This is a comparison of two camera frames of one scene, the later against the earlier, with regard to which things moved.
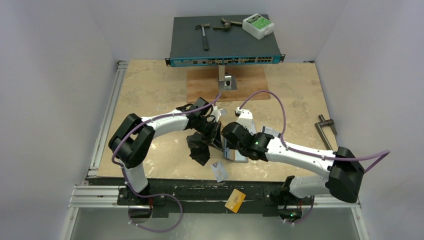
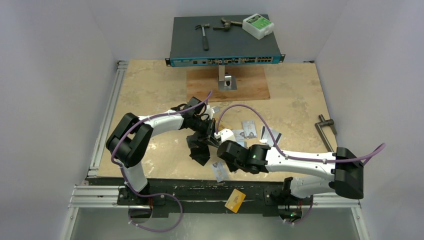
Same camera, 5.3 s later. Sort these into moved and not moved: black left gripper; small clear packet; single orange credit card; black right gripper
Moved: black right gripper
Not moved: single orange credit card; small clear packet; black left gripper
